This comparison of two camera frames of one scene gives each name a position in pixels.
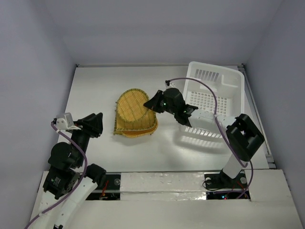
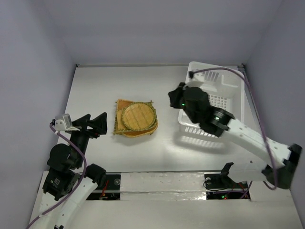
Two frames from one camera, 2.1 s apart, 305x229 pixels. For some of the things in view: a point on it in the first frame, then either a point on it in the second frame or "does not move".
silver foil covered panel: [162, 186] does not move
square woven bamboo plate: [116, 131] does not move
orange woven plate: [134, 134] does not move
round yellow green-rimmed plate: [130, 105] → [138, 116]
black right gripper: [161, 101] → [175, 98]
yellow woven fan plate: [147, 120] → [121, 104]
